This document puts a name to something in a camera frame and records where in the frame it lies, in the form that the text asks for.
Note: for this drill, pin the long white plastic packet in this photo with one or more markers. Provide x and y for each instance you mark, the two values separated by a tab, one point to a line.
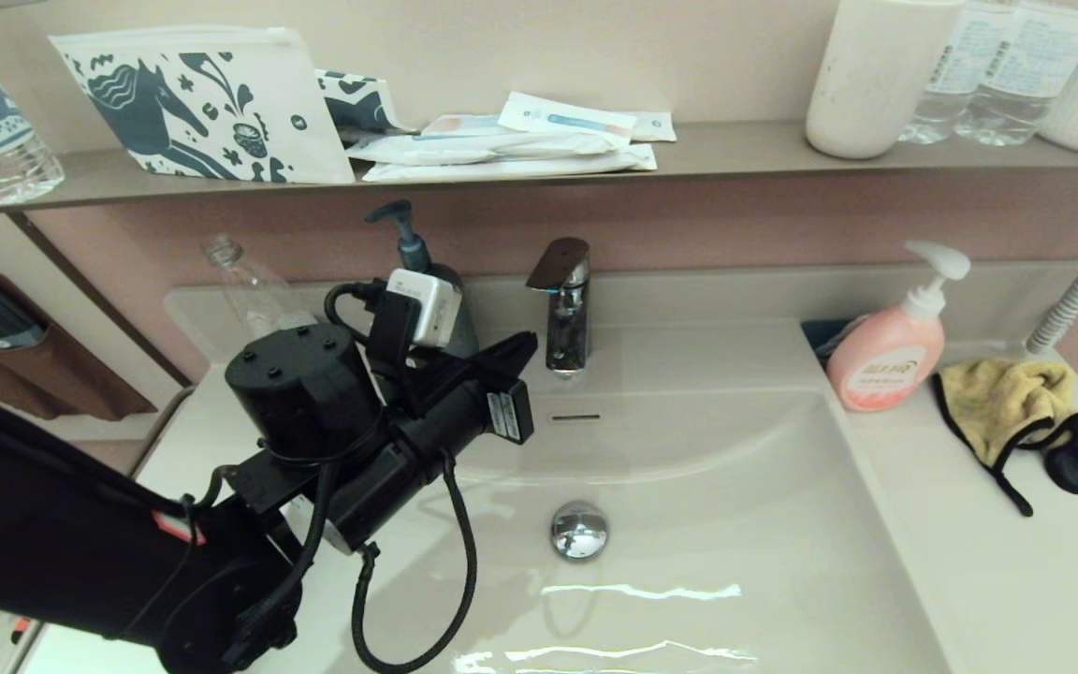
520	168
483	146

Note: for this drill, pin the dark grey pump bottle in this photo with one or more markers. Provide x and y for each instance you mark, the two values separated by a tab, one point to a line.
413	248

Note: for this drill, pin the small blue object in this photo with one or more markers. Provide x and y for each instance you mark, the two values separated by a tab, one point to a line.
824	335

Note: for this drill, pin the small horse print pouch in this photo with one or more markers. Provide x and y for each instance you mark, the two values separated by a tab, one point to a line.
356	105

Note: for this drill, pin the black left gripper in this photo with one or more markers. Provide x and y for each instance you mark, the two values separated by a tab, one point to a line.
464	412

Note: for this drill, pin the large horse print pouch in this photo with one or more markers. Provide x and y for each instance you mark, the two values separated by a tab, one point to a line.
291	84

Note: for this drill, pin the chrome faucet with lever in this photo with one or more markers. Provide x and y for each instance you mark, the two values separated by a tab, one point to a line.
567	332

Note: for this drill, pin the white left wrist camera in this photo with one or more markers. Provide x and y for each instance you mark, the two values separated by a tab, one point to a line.
427	304

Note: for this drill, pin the white ceramic sink basin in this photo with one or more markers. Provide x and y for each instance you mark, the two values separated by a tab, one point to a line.
735	562

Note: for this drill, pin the brown wall holder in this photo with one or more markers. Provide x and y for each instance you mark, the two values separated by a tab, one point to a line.
71	374

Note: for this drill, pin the yellow cloth with black trim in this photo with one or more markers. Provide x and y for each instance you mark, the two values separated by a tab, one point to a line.
997	398

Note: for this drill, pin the pink soap pump bottle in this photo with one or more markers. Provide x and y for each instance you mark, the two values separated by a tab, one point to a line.
885	360

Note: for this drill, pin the pale pink packet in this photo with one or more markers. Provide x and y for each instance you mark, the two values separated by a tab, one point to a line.
462	124

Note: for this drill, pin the small white packet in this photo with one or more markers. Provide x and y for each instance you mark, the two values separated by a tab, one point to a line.
656	126

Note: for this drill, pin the white packet with blue stripe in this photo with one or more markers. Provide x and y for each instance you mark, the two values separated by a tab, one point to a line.
565	120

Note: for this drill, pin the tall white cup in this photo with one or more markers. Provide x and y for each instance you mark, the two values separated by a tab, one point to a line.
866	84

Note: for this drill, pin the clear empty plastic bottle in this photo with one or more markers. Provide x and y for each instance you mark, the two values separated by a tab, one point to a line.
254	290

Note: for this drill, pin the chrome drain stopper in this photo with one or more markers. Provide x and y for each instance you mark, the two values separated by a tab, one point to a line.
580	530

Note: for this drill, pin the grey wall shelf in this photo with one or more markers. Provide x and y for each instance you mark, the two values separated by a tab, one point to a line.
735	150

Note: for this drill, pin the water bottle with white label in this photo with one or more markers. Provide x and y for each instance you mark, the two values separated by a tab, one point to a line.
955	84
1026	75

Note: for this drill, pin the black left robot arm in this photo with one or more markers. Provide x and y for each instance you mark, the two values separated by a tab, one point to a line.
296	393

